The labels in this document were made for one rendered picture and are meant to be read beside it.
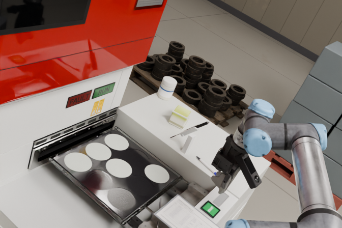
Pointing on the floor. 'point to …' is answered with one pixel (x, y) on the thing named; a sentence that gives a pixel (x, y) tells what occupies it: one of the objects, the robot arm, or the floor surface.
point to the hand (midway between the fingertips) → (222, 192)
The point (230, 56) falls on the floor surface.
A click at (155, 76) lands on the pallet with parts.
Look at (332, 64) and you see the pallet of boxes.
